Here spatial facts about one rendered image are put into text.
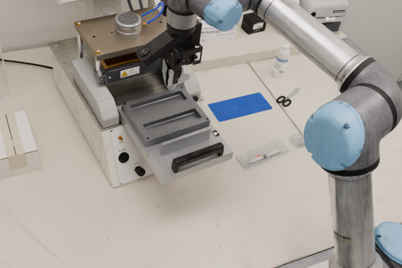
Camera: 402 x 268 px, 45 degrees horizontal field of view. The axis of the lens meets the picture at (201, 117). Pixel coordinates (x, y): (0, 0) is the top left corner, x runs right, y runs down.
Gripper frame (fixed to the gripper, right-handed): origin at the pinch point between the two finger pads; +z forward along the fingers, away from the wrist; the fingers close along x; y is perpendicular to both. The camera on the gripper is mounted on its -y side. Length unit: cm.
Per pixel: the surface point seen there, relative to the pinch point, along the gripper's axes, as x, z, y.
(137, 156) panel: 1.4, 26.1, -7.5
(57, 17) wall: 76, 22, -6
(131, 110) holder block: 4.2, 9.0, -8.5
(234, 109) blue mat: 14, 33, 37
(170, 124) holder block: -4.1, 10.5, -0.4
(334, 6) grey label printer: 33, 14, 98
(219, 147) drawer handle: -19.3, 7.6, 5.8
